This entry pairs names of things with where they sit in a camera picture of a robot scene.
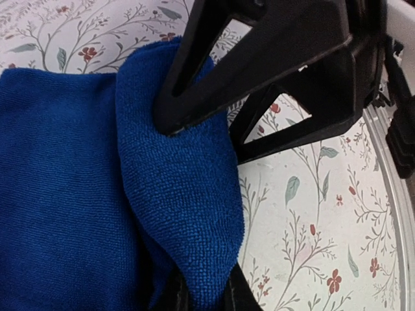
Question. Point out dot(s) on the blue towel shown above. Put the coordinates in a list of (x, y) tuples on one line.
[(98, 208)]

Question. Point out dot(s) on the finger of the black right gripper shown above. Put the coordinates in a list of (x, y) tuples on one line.
[(326, 90), (283, 37)]

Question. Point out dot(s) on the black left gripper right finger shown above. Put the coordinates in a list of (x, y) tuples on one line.
[(237, 294)]

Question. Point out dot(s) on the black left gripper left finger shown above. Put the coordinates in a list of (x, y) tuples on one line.
[(175, 296)]

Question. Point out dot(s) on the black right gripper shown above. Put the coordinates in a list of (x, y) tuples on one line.
[(361, 60)]

